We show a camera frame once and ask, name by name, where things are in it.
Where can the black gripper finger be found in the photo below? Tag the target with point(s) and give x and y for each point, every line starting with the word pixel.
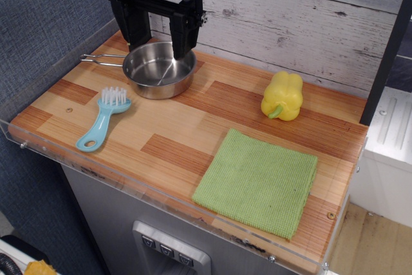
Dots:
pixel 133 22
pixel 184 28

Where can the light blue dish brush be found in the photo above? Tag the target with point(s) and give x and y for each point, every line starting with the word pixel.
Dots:
pixel 112 101

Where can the green folded towel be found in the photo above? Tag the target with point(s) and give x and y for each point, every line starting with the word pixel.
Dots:
pixel 259 184

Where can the stainless steel pot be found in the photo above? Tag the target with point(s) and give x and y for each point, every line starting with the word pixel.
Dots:
pixel 154 73

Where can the yellow plastic bell pepper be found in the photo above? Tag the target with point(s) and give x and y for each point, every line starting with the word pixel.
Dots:
pixel 283 97

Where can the clear acrylic table guard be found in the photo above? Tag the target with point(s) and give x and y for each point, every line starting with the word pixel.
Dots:
pixel 142 179

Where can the grey toy fridge cabinet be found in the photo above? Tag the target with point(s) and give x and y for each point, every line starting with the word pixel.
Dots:
pixel 111 204

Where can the silver dispenser button panel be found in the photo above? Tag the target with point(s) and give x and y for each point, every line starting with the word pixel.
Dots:
pixel 165 254

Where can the white toy sink unit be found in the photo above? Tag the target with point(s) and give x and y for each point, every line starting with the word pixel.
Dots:
pixel 381 182

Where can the yellow object bottom left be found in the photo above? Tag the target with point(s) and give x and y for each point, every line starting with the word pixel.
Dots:
pixel 39 268

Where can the black right vertical post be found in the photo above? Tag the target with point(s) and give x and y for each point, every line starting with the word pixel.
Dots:
pixel 388 58

